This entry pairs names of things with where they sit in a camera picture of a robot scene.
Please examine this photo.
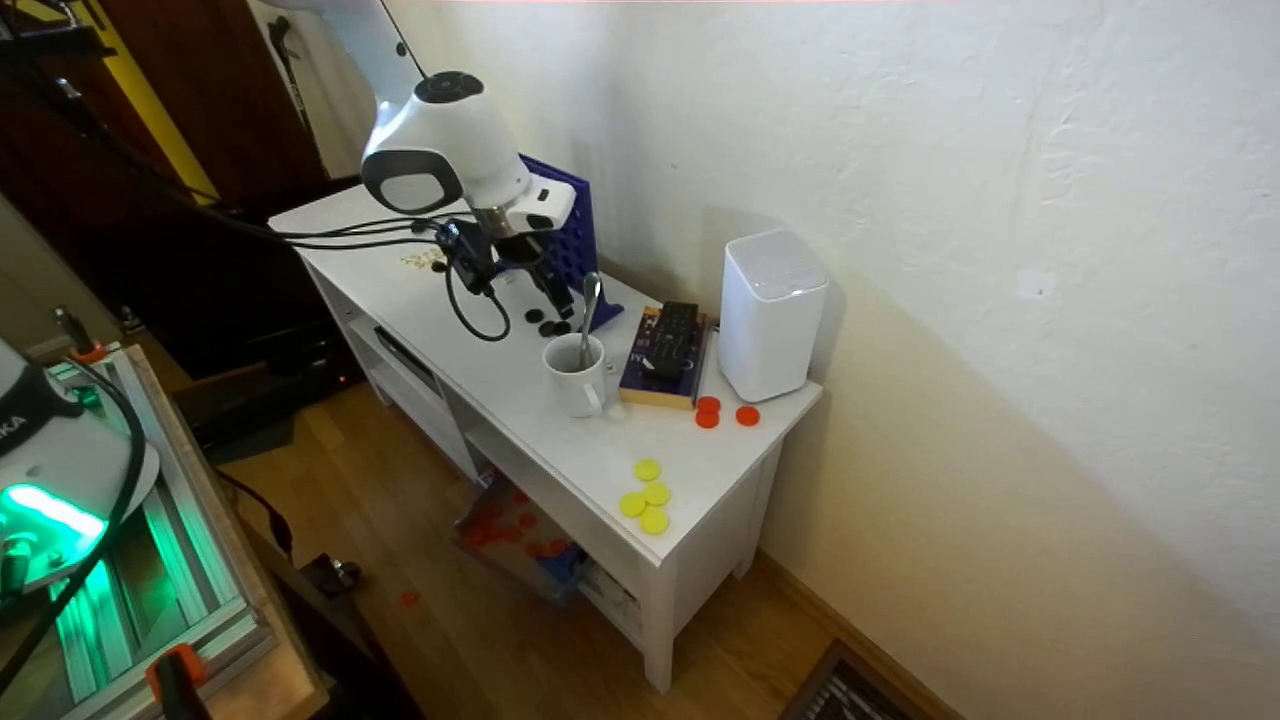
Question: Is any white plastic container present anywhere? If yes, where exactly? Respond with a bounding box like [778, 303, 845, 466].
[719, 227, 828, 401]

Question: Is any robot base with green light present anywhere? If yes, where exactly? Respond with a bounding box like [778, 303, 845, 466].
[0, 331, 270, 720]

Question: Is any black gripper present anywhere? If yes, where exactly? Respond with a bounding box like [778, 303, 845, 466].
[434, 220, 572, 315]

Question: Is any black cable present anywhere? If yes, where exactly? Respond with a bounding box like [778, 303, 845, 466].
[434, 215, 514, 342]

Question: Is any red token on floor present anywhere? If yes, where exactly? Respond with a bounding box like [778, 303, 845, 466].
[395, 586, 425, 611]

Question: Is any yellow token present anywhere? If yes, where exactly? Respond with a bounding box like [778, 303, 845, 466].
[643, 482, 672, 506]
[620, 491, 649, 518]
[633, 460, 663, 482]
[640, 506, 672, 536]

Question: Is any blue connect four grid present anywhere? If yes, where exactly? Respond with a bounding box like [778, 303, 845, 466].
[514, 156, 620, 329]

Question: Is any white table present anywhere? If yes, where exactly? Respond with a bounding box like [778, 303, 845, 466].
[270, 188, 821, 690]

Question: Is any colourful game box on floor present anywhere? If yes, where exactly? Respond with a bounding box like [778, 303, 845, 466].
[454, 478, 585, 601]

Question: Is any white mug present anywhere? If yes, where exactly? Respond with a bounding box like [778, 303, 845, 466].
[544, 337, 609, 417]

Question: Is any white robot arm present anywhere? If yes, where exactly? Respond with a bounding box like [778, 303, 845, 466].
[269, 0, 577, 315]

